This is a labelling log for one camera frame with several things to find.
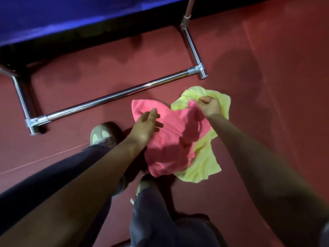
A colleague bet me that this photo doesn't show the pale yellow-green towel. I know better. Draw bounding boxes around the pale yellow-green towel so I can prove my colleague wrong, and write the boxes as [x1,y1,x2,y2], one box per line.
[170,86,231,184]

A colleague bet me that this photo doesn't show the person's right hand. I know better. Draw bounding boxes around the person's right hand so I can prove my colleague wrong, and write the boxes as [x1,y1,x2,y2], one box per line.
[196,96,222,119]

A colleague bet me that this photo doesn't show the person's right forearm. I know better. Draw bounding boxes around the person's right forearm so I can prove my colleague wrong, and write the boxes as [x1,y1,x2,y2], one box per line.
[207,113,329,247]

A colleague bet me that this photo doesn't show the chrome metal rack frame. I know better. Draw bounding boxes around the chrome metal rack frame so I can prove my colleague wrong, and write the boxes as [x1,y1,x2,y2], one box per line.
[0,0,208,136]

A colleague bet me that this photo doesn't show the blue printed banner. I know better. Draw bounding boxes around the blue printed banner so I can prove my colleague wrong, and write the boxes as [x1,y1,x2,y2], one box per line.
[0,0,186,47]

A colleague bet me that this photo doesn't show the person's left hand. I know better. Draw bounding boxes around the person's left hand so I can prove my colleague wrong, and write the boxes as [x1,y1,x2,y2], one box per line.
[127,108,164,150]

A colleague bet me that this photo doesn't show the pink towel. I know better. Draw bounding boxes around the pink towel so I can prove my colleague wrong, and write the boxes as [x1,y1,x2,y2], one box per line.
[131,99,212,178]

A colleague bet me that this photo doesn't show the person's left shoe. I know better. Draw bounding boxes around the person's left shoe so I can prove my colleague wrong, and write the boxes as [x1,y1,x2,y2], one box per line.
[90,121,124,150]

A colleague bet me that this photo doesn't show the person's left forearm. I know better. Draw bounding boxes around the person's left forearm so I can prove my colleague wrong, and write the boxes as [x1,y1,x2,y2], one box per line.
[0,137,145,247]

